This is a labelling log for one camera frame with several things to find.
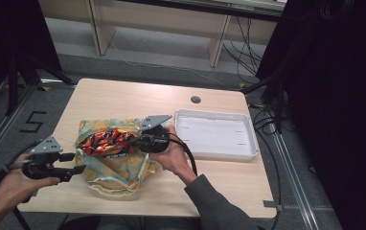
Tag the white plastic tray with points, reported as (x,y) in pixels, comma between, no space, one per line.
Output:
(214,134)

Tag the grey tape strip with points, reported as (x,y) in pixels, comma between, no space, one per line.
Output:
(272,204)

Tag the black tripod stand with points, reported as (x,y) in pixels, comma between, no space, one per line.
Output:
(27,72)

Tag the person's left hand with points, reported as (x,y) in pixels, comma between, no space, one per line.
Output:
(13,188)

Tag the black metal stand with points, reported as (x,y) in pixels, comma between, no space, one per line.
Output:
(273,86)

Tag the black curtain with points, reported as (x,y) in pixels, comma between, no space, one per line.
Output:
(337,96)
(11,32)

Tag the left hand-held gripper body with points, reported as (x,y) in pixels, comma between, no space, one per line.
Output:
(45,148)

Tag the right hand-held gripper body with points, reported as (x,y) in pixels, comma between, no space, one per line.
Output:
(154,140)

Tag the person's legs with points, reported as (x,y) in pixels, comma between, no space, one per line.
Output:
(133,224)

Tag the orange-print teal tote bag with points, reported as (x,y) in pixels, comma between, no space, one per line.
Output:
(117,172)

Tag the orange black snack packet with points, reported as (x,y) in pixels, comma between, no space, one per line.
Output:
(106,142)

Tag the person's right hand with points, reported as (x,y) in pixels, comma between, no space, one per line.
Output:
(174,159)

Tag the aluminium floor rail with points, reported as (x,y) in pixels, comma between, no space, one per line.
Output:
(294,179)
(2,127)

